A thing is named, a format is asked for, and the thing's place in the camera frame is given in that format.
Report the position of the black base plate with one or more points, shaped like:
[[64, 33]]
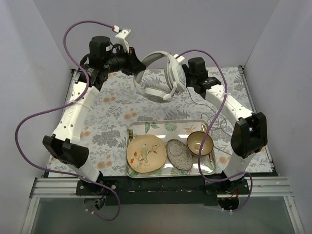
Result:
[[206, 195]]

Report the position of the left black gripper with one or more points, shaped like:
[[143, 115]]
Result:
[[131, 61]]

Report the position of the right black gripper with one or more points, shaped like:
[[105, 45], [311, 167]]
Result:
[[186, 75]]

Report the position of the brown beige bowl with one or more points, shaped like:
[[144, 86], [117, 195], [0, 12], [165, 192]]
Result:
[[194, 141]]

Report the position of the gold fork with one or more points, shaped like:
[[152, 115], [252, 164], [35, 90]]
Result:
[[130, 134]]

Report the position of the floral patterned table mat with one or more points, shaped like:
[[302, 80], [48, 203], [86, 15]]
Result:
[[118, 105]]

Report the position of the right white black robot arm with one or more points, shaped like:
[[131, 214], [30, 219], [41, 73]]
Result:
[[249, 128]]

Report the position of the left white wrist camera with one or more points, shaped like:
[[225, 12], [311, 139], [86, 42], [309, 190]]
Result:
[[123, 38]]

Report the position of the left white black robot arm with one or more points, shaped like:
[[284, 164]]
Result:
[[103, 58]]

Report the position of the beige bird plate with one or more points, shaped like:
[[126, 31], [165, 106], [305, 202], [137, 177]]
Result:
[[146, 153]]

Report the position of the aluminium frame rail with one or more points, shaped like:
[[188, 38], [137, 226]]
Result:
[[67, 187]]

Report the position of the speckled oval dish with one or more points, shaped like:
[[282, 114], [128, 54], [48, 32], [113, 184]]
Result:
[[179, 155]]

